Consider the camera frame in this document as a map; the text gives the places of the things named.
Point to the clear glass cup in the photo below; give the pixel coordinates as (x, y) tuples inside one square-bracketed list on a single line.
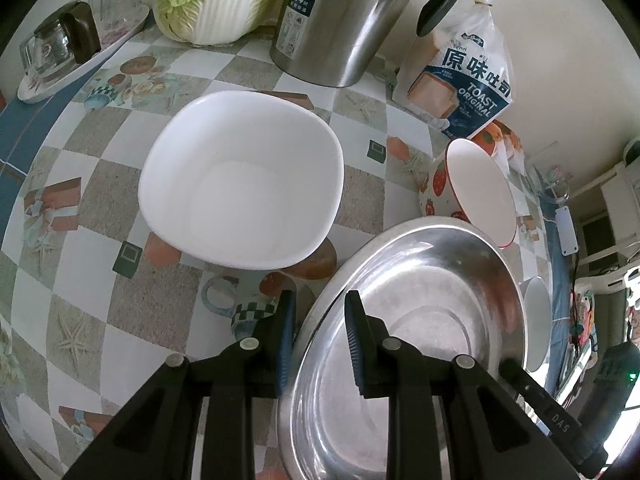
[(115, 10)]

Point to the red rimmed strawberry bowl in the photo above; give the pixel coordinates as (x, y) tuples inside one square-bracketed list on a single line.
[(480, 190)]

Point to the white square bowl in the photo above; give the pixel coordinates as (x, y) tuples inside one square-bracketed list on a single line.
[(240, 185)]

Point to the stainless steel thermos kettle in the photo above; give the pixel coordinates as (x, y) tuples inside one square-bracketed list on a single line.
[(340, 25)]

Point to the napa cabbage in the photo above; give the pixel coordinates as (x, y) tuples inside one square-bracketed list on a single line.
[(215, 5)]

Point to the white shelf unit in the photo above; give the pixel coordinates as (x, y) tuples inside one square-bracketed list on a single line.
[(612, 220)]

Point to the small white round bowl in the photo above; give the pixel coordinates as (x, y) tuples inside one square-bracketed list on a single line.
[(537, 320)]

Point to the checkered patterned tablecloth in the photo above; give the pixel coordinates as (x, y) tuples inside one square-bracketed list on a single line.
[(90, 260)]

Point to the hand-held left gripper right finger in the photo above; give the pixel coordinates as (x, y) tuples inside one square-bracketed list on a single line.
[(352, 342)]

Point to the orange fruit print packet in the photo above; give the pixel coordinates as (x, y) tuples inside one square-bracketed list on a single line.
[(514, 147), (492, 136)]

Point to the bagged toast bread loaf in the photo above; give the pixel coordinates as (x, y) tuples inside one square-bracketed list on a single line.
[(465, 85)]

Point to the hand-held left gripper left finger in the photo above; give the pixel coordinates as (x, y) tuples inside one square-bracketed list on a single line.
[(286, 342)]

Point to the stainless steel basin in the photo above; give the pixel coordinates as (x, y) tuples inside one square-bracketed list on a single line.
[(425, 280)]

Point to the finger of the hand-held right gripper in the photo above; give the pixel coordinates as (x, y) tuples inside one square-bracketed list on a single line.
[(550, 412)]

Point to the clear glass jug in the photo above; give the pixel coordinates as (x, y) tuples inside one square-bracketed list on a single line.
[(550, 182)]

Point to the pale green cloth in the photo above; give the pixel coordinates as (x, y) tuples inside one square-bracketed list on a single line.
[(632, 152)]

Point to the white oval tray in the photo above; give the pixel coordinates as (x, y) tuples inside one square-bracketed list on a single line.
[(65, 80)]

